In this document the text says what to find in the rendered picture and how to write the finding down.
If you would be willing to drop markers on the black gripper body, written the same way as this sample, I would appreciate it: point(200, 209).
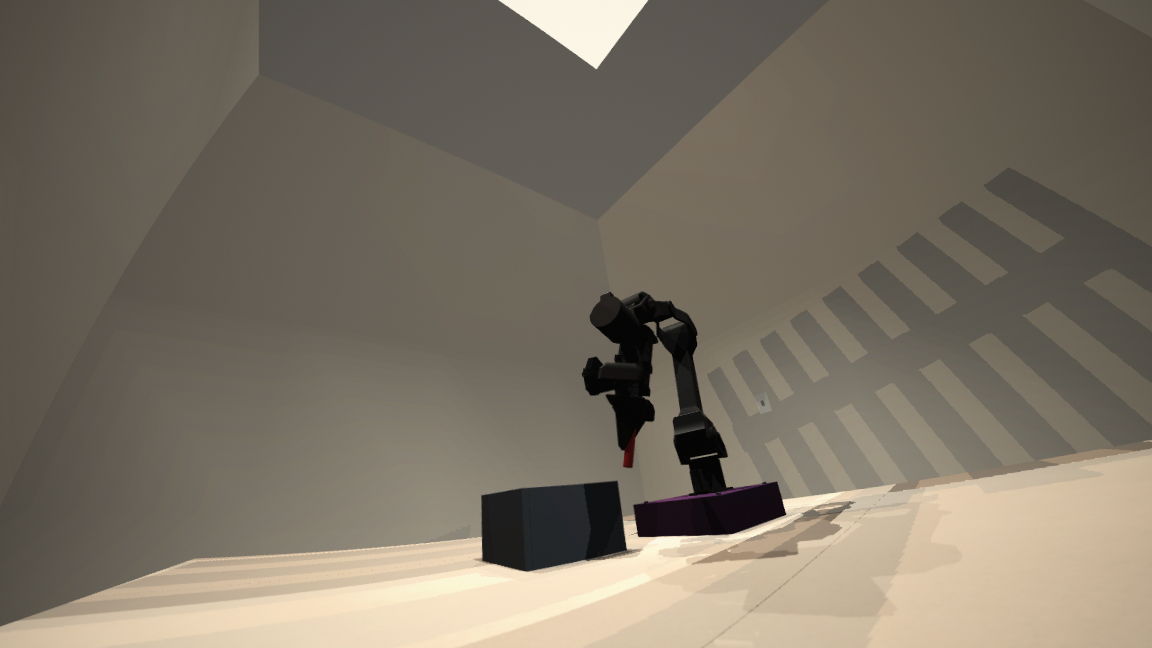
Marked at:
point(631, 375)

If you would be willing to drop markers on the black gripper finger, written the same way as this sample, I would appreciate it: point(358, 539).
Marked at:
point(628, 410)
point(644, 417)

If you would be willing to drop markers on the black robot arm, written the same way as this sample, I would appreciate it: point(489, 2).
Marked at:
point(624, 322)

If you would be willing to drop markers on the dark red peg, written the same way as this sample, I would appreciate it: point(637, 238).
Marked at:
point(629, 452)

